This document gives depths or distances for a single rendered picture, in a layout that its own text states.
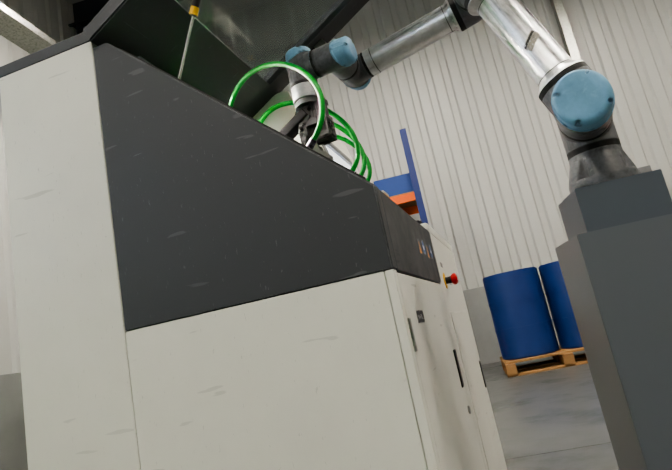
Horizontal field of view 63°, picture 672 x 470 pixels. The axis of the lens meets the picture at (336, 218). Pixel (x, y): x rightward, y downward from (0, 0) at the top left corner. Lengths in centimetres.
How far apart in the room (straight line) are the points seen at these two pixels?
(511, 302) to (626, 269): 476
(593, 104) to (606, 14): 795
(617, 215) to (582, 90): 27
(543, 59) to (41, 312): 122
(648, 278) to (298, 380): 72
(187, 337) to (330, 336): 30
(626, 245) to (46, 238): 125
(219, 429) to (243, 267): 31
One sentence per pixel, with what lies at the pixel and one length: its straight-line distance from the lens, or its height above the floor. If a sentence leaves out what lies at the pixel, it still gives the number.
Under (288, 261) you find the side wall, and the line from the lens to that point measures 106.
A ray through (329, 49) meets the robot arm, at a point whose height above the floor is 141.
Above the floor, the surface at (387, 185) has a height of 240.
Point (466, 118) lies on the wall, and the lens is 829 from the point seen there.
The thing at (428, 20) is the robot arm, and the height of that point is 145.
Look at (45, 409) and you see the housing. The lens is 138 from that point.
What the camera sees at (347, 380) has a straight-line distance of 102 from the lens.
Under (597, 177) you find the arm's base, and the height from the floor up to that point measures 92.
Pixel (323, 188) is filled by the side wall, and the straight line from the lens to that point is 105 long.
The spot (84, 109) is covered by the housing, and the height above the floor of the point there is 131.
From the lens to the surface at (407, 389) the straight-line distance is 100.
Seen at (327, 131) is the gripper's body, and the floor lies 120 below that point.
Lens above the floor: 69
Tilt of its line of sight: 12 degrees up
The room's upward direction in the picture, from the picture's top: 12 degrees counter-clockwise
